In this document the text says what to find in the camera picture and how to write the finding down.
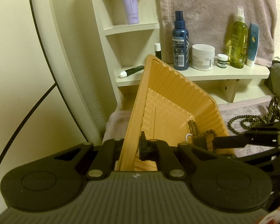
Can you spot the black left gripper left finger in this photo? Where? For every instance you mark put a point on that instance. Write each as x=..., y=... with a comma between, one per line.
x=105, y=159

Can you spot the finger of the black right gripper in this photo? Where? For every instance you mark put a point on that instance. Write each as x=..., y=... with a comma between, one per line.
x=258, y=138
x=267, y=127

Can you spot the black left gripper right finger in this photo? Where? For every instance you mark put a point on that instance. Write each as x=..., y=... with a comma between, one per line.
x=163, y=155

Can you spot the orange plastic tray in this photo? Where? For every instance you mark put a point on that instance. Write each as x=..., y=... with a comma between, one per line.
x=165, y=102

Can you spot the black white-tip lying tube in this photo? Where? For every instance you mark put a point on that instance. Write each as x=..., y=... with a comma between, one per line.
x=129, y=72

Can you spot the small green white-lid jar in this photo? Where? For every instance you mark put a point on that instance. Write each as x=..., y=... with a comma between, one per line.
x=222, y=60

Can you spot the blue white tube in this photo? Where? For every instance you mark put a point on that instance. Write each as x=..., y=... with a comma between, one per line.
x=253, y=44

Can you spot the small black white-cap tube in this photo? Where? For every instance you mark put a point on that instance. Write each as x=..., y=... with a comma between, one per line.
x=157, y=48

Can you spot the white cream jar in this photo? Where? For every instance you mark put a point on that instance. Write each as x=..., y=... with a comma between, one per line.
x=203, y=57

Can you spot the green oil spray bottle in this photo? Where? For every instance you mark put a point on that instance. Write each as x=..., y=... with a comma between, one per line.
x=239, y=40

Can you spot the white wooden shelf unit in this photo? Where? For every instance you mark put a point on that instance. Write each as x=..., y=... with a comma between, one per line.
x=125, y=46

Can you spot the dark blue spray bottle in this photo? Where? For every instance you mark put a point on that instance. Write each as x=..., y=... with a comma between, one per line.
x=180, y=43

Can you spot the mauve hanging towel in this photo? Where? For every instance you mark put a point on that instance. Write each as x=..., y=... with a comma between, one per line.
x=211, y=22

